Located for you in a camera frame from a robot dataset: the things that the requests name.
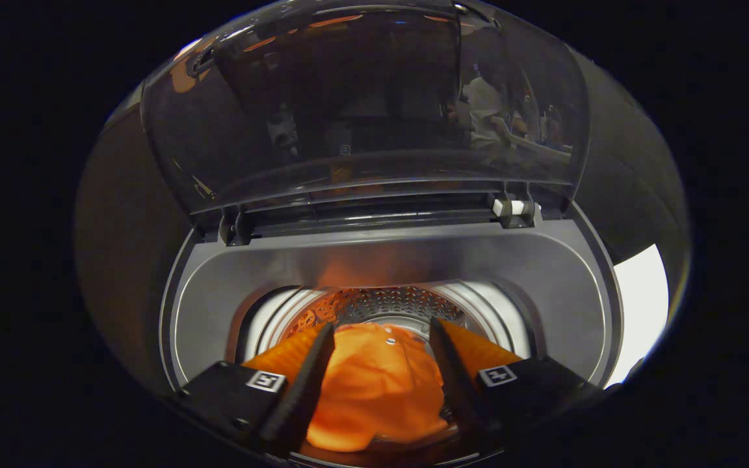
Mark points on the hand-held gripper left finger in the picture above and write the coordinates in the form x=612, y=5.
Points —
x=296, y=390

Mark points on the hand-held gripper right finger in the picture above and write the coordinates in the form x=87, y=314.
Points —
x=459, y=383

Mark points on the yellow polo shirt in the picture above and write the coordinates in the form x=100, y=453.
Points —
x=374, y=390

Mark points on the dark grey washing machine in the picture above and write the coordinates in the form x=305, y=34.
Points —
x=413, y=257

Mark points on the transparent washing machine lid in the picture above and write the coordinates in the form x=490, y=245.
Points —
x=348, y=97

